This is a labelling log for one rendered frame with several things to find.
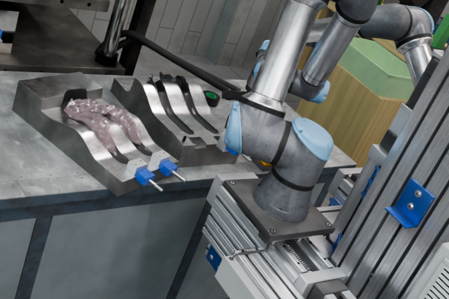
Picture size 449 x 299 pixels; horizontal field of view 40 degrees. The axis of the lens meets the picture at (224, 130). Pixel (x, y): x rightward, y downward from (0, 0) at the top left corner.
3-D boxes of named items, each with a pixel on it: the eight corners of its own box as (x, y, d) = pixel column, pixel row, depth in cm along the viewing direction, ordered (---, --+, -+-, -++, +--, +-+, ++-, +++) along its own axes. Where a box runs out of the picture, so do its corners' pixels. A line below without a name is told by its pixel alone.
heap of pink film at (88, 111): (146, 143, 199) (154, 123, 196) (107, 155, 185) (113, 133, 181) (93, 103, 210) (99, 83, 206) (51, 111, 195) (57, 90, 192)
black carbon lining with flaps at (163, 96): (219, 138, 217) (228, 115, 213) (182, 139, 207) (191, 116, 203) (170, 88, 239) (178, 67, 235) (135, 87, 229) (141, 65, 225)
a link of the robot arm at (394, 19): (389, 35, 185) (273, 51, 222) (410, 38, 192) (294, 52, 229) (389, -4, 185) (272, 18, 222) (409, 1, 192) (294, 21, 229)
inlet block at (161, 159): (188, 186, 191) (193, 172, 189) (178, 191, 187) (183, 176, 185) (158, 163, 197) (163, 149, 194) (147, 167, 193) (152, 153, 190)
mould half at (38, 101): (174, 175, 200) (184, 147, 195) (117, 197, 179) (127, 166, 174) (73, 98, 220) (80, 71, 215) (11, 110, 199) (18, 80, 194)
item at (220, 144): (252, 166, 201) (258, 153, 199) (242, 169, 197) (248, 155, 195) (226, 144, 208) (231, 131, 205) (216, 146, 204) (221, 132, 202)
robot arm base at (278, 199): (318, 219, 159) (334, 189, 155) (274, 225, 150) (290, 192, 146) (284, 184, 169) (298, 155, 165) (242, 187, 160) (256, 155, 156)
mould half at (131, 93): (235, 163, 220) (248, 131, 215) (176, 167, 204) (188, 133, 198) (166, 92, 252) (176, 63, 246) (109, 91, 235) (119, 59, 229)
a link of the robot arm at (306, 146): (317, 193, 150) (341, 147, 145) (266, 174, 150) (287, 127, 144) (316, 169, 161) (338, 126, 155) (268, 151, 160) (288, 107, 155)
